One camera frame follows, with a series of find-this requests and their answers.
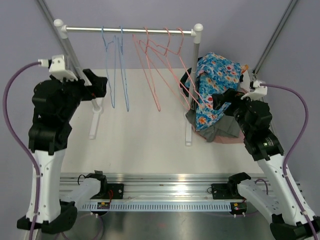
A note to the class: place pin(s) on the grey skirt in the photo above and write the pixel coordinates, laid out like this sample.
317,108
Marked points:
226,123

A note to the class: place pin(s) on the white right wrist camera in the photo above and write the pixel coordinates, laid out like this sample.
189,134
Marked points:
258,91

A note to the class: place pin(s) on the aluminium frame post right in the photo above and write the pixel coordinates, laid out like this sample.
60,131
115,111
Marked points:
275,35

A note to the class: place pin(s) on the aluminium frame post left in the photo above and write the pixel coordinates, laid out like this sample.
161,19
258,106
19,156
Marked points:
57,28

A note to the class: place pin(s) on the orange floral skirt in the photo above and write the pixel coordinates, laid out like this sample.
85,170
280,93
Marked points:
244,68

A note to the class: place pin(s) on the pink pleated skirt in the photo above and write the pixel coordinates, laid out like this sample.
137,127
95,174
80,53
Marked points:
221,137

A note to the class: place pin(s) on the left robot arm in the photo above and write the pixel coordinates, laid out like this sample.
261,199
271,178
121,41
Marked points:
55,102

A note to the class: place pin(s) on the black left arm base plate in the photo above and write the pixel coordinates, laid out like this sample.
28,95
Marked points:
115,191

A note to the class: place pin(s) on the aluminium frame post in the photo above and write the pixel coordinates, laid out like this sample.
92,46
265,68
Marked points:
57,28
275,35

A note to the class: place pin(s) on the pink hanger of floral skirt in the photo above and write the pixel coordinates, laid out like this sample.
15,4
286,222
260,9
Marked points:
162,54

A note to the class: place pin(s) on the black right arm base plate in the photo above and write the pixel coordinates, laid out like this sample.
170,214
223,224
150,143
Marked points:
222,191

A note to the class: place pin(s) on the pink wire hanger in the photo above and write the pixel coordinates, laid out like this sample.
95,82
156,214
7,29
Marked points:
161,43

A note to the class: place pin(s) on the blue floral garment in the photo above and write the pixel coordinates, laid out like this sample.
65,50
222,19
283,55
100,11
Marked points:
215,74

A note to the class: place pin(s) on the silver clothes rack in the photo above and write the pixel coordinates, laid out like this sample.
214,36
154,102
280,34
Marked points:
98,105

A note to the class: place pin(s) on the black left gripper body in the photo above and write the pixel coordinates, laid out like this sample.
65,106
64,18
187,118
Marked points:
84,92

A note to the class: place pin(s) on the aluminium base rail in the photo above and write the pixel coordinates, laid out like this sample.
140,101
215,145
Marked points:
167,187

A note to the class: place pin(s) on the white slotted cable duct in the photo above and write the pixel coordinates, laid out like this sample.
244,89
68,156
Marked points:
119,206

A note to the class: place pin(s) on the dark green plaid skirt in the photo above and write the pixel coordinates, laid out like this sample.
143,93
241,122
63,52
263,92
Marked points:
185,78

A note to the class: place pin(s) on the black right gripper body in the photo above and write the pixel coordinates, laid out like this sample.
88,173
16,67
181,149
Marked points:
233,97

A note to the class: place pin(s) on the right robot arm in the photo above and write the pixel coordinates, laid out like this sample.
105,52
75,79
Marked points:
288,214

